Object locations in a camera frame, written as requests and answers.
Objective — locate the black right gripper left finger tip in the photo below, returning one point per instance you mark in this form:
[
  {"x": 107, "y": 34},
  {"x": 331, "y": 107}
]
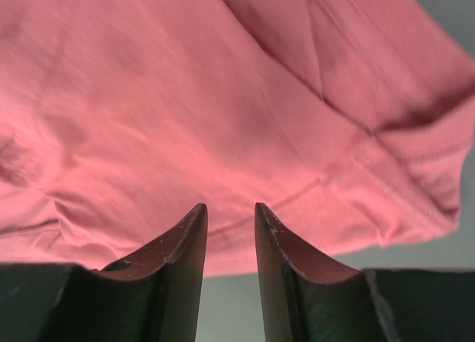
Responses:
[{"x": 152, "y": 294}]

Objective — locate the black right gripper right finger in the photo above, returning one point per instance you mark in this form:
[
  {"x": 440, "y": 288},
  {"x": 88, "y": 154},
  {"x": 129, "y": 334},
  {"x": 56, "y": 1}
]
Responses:
[{"x": 308, "y": 296}]

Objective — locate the salmon pink t-shirt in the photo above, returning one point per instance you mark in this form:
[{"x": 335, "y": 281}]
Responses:
[{"x": 350, "y": 119}]

